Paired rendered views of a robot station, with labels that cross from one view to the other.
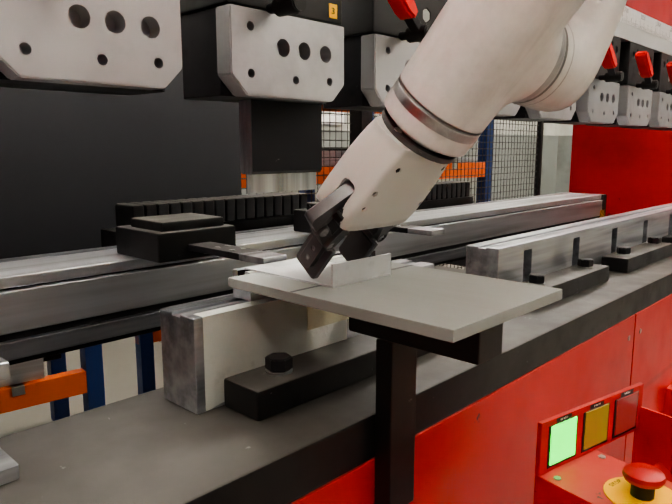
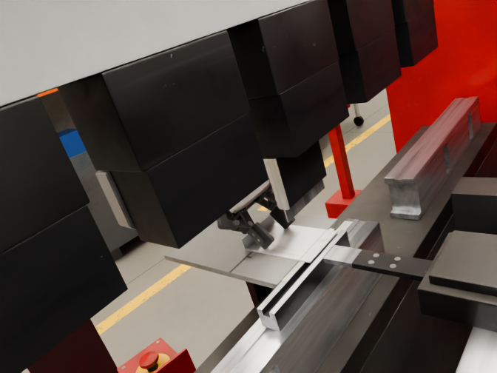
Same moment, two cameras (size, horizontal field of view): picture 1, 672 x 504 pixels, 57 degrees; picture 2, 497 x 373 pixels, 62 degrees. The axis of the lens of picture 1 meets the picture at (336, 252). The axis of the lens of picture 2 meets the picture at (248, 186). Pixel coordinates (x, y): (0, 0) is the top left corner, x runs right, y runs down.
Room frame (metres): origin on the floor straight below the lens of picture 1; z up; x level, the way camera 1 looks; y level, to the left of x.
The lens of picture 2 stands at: (1.22, 0.01, 1.35)
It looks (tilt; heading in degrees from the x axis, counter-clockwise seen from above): 22 degrees down; 183
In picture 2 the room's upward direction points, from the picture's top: 18 degrees counter-clockwise
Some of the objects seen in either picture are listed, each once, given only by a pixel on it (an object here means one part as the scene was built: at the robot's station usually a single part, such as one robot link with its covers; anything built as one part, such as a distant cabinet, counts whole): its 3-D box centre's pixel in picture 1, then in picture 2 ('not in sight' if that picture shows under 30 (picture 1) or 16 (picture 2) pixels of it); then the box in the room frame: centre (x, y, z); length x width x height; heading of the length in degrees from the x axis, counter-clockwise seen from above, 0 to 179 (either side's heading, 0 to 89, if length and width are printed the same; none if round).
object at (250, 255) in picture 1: (208, 240); (418, 263); (0.79, 0.16, 1.01); 0.26 x 0.12 x 0.05; 46
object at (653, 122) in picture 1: (651, 92); not in sight; (1.53, -0.75, 1.26); 0.15 x 0.09 x 0.17; 136
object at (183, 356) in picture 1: (319, 320); (312, 314); (0.72, 0.02, 0.92); 0.39 x 0.06 x 0.10; 136
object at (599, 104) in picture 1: (583, 79); not in sight; (1.24, -0.48, 1.26); 0.15 x 0.09 x 0.17; 136
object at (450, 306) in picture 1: (388, 287); (248, 240); (0.58, -0.05, 1.00); 0.26 x 0.18 x 0.01; 46
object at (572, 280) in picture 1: (562, 283); not in sight; (1.08, -0.40, 0.89); 0.30 x 0.05 x 0.03; 136
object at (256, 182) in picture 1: (282, 147); (299, 175); (0.68, 0.06, 1.13); 0.10 x 0.02 x 0.10; 136
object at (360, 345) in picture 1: (346, 361); not in sight; (0.67, -0.01, 0.89); 0.30 x 0.05 x 0.03; 136
